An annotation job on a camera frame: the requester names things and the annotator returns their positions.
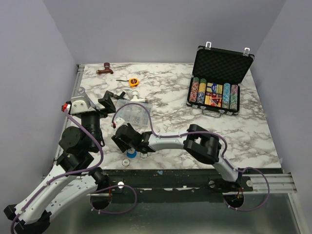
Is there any red gold card deck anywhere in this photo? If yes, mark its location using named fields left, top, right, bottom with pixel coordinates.
left=205, top=96, right=222, bottom=107

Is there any black poker chip case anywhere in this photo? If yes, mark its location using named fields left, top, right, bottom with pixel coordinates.
left=186, top=42, right=254, bottom=117

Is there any blue round dealer chip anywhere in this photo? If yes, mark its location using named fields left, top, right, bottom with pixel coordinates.
left=126, top=151, right=137, bottom=158

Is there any yellow green chip row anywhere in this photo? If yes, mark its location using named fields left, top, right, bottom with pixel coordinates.
left=196, top=78, right=207, bottom=104

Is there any pink green chip row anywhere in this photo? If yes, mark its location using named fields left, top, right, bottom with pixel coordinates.
left=230, top=84, right=238, bottom=111

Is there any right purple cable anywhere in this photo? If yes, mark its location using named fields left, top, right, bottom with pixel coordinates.
left=112, top=102, right=271, bottom=212

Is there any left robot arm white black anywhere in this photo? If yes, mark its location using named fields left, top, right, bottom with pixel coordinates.
left=4, top=91, right=116, bottom=234

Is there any white red poker chip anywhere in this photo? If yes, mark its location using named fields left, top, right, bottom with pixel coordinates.
left=122, top=158, right=130, bottom=167

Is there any white plastic pipe connector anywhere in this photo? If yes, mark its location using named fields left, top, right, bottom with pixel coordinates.
left=131, top=91, right=148, bottom=103

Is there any yellow tape measure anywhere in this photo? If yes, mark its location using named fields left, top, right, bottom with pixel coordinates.
left=129, top=78, right=139, bottom=87

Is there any red poker chip row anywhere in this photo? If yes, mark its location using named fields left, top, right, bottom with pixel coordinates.
left=189, top=77, right=199, bottom=102

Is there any silver wrench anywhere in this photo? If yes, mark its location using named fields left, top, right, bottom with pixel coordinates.
left=76, top=87, right=85, bottom=95

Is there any light blue chip row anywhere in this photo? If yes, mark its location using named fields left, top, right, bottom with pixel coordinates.
left=222, top=83, right=231, bottom=109

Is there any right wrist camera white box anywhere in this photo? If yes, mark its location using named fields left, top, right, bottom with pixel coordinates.
left=113, top=117, right=126, bottom=129

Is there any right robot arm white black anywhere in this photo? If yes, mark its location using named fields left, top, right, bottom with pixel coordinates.
left=112, top=123, right=242, bottom=191

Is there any clear plastic screw organizer box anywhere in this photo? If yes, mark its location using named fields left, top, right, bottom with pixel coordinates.
left=116, top=99, right=153, bottom=127

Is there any white green poker chip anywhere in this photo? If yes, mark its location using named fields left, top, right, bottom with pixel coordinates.
left=140, top=153, right=148, bottom=158

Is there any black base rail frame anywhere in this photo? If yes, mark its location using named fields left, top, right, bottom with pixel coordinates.
left=41, top=63, right=297, bottom=204

